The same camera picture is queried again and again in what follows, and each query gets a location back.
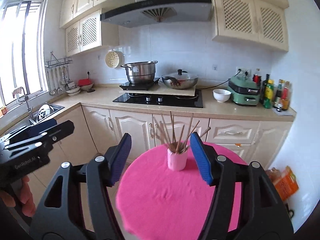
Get wooden chopstick edge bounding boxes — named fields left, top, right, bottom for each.
left=175, top=125, right=185, bottom=154

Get kitchen faucet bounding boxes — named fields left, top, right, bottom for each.
left=12, top=87, right=33, bottom=119

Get kitchen window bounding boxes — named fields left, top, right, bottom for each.
left=1, top=0, right=46, bottom=106

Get upper kitchen cabinets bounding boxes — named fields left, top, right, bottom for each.
left=60, top=0, right=289, bottom=56

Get person's left hand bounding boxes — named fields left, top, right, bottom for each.
left=0, top=176, right=36, bottom=217

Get orange package on floor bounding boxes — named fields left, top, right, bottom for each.
left=273, top=166, right=299, bottom=201

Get stacked white dishes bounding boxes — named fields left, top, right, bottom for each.
left=66, top=82, right=80, bottom=95

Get hanging utensil rack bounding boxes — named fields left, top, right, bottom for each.
left=44, top=51, right=73, bottom=97

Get pink round table cloth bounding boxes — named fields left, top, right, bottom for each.
left=115, top=141, right=247, bottom=240

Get red container on counter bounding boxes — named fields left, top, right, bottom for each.
left=78, top=79, right=92, bottom=87

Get pink chopstick holder cup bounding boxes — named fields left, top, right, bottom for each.
left=167, top=142, right=188, bottom=171

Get red capped condiment bottle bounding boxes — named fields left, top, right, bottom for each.
left=281, top=81, right=290, bottom=111

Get green yellow bottle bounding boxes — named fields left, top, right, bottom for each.
left=263, top=80, right=274, bottom=109

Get black induction cooker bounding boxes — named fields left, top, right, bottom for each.
left=119, top=77, right=159, bottom=90

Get green electric grill appliance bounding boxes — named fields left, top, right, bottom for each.
left=228, top=76, right=260, bottom=106

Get white ceramic bowl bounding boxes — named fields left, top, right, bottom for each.
left=213, top=89, right=232, bottom=102

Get cream perforated skimmer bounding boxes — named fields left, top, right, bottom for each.
left=105, top=51, right=124, bottom=68

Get black gas hob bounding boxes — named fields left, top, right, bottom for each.
left=113, top=90, right=203, bottom=108

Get steel stock pot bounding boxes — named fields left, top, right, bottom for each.
left=121, top=61, right=158, bottom=84

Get steel wok with lid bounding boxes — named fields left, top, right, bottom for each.
left=161, top=69, right=199, bottom=89

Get range hood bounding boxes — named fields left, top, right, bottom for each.
left=100, top=0, right=212, bottom=28

